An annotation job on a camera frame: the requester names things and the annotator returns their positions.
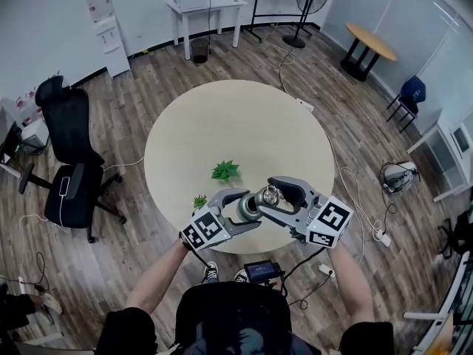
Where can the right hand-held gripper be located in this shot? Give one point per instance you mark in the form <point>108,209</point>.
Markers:
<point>329,220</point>

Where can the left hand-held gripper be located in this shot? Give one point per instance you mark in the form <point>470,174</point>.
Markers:
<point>208,226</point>

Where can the small metal bottle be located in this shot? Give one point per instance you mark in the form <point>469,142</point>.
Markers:
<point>245,213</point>

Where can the person's right forearm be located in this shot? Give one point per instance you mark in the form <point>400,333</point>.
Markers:
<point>351,287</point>

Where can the person's left forearm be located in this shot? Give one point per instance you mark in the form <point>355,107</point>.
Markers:
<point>159,279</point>

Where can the small spiky potted plant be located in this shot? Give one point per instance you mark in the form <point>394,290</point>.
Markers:
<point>200,201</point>

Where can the leafy green potted plant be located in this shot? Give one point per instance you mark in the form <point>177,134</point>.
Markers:
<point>223,170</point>

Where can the person's right shoe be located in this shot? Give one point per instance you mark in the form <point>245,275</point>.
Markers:
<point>241,275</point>

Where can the person's shoe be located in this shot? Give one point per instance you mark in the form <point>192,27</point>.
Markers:
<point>241,275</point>
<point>210,271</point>

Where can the person's left shoe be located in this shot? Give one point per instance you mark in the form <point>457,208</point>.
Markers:
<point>210,271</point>

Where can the small black screen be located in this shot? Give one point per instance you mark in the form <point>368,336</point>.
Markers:
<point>261,271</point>

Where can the white power strip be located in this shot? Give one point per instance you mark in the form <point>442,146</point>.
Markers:
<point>382,238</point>
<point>305,104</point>

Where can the person's black shirt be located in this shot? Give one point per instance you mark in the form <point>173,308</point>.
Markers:
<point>233,316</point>

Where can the long white desk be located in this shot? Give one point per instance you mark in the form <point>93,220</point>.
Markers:
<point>436,139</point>

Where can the black mesh waste bin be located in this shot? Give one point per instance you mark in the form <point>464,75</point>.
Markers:
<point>200,52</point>

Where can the blue chair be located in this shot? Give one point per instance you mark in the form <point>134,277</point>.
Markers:
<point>412,92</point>

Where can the black swivel chair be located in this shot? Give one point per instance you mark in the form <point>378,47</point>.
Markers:
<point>458,231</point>

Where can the smartphone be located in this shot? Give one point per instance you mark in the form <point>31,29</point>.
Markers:
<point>65,187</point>

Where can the round orange table black legs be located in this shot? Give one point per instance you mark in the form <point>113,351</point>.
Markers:
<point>369,39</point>

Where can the white microwave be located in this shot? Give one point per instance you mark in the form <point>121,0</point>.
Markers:
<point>462,139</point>

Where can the black office chair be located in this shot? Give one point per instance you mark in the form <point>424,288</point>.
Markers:
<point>70,124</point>

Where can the small white desk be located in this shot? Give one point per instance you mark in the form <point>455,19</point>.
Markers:
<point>221,5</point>

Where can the white water dispenser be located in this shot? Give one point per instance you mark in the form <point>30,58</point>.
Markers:
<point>111,46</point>

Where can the white storage box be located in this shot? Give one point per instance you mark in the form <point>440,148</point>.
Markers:
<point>35,135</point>

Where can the pack of water bottles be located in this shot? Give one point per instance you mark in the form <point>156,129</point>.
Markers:
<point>27,105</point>

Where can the orange desk white frame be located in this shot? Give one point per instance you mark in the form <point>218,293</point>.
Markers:
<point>421,314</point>

